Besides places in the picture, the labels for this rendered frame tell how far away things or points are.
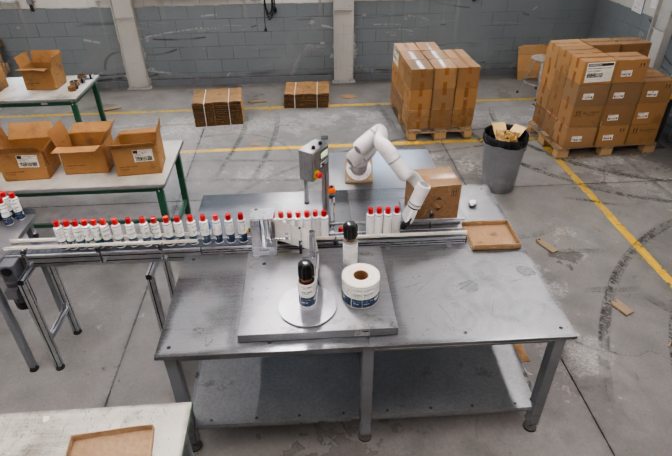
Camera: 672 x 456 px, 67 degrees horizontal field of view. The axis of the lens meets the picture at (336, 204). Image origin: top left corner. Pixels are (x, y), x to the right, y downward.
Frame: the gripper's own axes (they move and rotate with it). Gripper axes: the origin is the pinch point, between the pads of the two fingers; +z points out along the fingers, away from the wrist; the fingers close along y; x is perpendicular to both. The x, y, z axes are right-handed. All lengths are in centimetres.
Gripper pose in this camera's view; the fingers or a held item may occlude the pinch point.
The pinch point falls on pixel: (403, 226)
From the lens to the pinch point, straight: 322.0
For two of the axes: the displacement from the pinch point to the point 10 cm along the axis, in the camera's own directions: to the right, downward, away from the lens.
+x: 9.4, 2.5, 2.2
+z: -3.3, 8.0, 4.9
